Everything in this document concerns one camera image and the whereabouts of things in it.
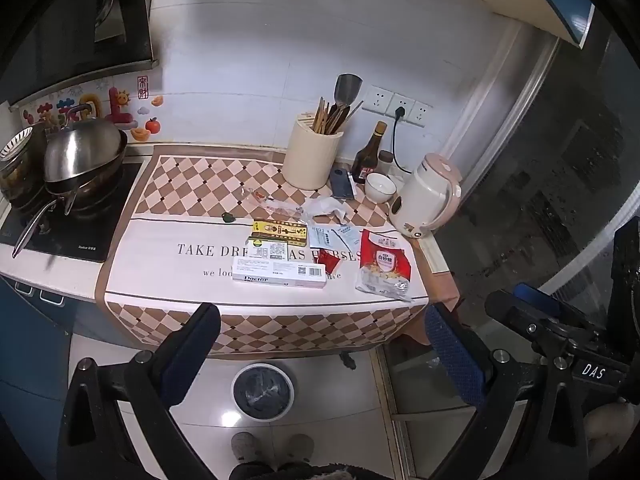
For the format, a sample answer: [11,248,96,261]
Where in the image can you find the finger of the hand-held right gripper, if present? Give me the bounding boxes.
[512,282,592,322]
[484,289,551,342]

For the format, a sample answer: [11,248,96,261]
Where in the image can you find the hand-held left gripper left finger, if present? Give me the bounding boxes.
[56,302,222,480]

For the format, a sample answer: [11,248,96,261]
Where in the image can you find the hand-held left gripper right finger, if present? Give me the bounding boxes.
[424,303,591,480]

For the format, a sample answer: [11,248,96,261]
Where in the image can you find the round grey trash bin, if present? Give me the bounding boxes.
[231,364,295,421]

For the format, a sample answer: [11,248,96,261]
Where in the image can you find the white and pink long box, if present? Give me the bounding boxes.
[231,256,328,291]

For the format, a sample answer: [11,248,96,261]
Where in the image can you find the green and white box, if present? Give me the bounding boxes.
[248,236,290,261]

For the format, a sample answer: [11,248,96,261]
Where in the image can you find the yellow box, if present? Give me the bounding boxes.
[251,219,308,239]

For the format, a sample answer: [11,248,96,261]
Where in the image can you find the small red sachet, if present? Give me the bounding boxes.
[317,249,341,281]

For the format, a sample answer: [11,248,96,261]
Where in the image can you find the clear plastic wrapper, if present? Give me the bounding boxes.
[240,185,306,216]

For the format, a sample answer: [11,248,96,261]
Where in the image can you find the white paper sachet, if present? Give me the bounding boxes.
[307,226,334,251]

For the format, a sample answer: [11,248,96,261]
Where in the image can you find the white tissue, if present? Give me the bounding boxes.
[300,196,353,226]

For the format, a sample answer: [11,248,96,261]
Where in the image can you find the person's right hand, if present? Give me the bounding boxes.
[584,402,638,453]

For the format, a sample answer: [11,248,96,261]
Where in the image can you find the checkered tablecloth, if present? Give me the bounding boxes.
[95,144,461,356]

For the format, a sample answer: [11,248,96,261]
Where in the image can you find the grey slipper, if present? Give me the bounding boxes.
[285,434,316,463]
[231,431,261,463]

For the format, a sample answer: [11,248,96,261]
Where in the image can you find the sliding glass door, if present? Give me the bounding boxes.
[445,30,640,311]

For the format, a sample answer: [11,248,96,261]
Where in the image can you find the red and white snack bag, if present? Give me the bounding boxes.
[356,228,416,303]

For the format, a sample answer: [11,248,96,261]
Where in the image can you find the white electric kettle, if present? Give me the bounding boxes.
[387,153,463,239]

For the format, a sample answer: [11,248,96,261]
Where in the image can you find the pale blue paper sachet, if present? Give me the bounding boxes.
[332,225,362,261]

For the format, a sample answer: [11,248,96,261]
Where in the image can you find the black induction cooktop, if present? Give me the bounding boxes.
[0,157,146,263]

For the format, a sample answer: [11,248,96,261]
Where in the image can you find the person's dark clothing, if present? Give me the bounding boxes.
[232,461,381,480]

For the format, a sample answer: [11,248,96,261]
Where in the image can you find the blue base cabinet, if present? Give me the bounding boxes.
[0,275,106,461]

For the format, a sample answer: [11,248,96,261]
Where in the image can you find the white bowl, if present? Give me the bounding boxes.
[364,172,397,204]

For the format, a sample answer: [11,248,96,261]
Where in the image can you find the dark smartphone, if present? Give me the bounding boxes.
[330,167,357,200]

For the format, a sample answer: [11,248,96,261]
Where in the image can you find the dark sauce bottle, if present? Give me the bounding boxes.
[351,121,389,184]

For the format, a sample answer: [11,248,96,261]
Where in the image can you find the cream utensil holder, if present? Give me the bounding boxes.
[283,115,346,191]

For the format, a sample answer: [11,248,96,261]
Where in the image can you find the bundle of wooden chopsticks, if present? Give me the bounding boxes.
[312,97,364,136]

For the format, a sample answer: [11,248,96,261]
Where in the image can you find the metal spatula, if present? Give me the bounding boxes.
[334,74,363,111]

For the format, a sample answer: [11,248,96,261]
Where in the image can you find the dark wok with handle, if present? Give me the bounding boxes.
[11,152,128,259]

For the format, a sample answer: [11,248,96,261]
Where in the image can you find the white wall socket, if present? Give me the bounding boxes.
[387,92,416,122]
[410,101,434,128]
[361,85,393,113]

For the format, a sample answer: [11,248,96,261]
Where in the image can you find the black plug with cable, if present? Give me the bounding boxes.
[390,106,416,173]

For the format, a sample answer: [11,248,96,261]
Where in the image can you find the colourful wall stickers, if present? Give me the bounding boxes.
[22,74,166,143]

